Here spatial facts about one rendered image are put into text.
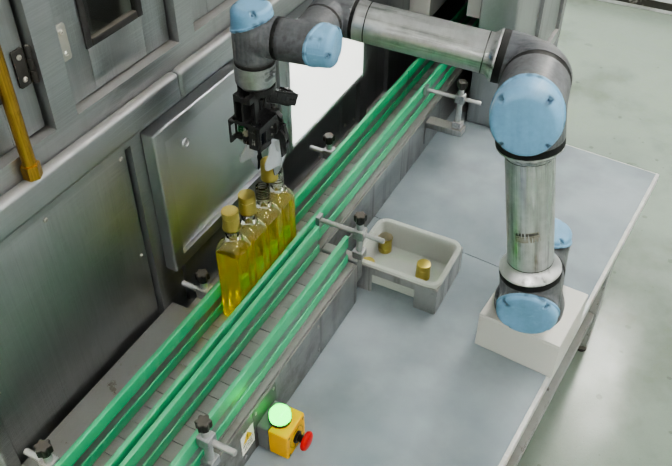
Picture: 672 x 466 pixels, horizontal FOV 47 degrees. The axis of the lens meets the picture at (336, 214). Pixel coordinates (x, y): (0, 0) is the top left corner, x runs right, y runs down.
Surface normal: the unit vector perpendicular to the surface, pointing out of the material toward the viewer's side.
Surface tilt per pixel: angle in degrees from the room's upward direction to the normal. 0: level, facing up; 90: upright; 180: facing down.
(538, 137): 82
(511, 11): 90
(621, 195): 0
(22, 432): 90
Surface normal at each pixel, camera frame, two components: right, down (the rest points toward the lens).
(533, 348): -0.54, 0.55
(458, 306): 0.00, -0.76
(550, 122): -0.34, 0.49
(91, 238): 0.89, 0.32
